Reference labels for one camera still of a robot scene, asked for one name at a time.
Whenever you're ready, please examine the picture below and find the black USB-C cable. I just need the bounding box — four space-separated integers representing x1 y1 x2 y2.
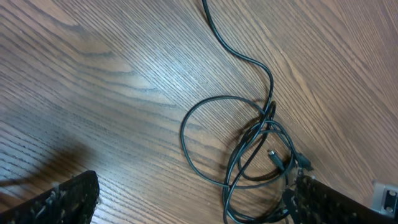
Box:
179 0 296 190

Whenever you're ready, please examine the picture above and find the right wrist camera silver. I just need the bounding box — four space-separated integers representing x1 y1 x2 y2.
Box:
371 180 398 221

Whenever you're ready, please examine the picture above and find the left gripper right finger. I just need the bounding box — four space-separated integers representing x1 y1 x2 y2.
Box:
282 176 397 224

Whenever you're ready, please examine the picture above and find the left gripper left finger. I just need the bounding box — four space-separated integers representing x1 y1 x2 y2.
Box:
1 170 100 224

